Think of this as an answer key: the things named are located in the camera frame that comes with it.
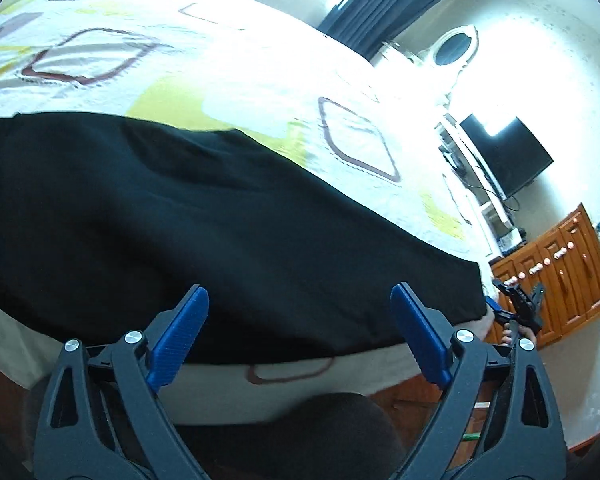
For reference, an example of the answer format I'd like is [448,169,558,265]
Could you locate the bed with patterned white bedspread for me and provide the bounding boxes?
[0,0,496,426]

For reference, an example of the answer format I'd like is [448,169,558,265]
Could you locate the white dressing table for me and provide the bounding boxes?
[379,40,456,108]

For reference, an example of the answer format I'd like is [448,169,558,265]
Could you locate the wooden cabinet with round knobs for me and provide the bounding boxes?
[490,203,600,351]

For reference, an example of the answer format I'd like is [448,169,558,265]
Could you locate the oval mirror with white frame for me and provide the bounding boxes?
[424,25,481,69]

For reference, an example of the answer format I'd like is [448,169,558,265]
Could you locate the black pants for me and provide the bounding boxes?
[0,112,486,366]

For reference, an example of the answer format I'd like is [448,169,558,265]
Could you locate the black flat television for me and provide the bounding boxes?
[459,114,554,200]

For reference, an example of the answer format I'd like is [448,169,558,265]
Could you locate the person's right hand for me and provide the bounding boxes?
[499,322,540,349]

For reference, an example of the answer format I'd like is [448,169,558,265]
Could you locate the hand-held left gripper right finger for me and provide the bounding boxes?
[387,282,567,480]

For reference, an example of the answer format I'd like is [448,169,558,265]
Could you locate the white television stand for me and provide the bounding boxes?
[436,114,518,261]

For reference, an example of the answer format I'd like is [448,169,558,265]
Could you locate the black cable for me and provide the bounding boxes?
[472,186,522,212]

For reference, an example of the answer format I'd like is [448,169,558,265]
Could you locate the small black device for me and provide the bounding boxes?
[499,229,527,255]

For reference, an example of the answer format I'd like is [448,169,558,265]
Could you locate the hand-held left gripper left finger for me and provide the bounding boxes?
[34,284,216,480]

